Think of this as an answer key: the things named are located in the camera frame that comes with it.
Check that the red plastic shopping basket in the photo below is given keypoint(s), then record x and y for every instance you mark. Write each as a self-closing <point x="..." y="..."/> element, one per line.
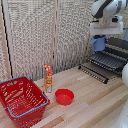
<point x="20" y="100"/>

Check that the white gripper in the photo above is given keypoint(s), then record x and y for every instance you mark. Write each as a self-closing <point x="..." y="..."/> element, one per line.
<point x="106" y="29"/>

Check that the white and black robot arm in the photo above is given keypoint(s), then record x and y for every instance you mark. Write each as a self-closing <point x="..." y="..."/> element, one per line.
<point x="103" y="8"/>

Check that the red plastic bowl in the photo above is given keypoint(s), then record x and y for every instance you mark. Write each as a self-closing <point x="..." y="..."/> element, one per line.
<point x="64" y="96"/>

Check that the black oven tray rack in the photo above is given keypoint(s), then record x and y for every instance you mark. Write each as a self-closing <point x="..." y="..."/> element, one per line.
<point x="106" y="60"/>

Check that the red and yellow carton box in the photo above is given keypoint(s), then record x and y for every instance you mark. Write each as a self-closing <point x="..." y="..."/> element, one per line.
<point x="48" y="78"/>

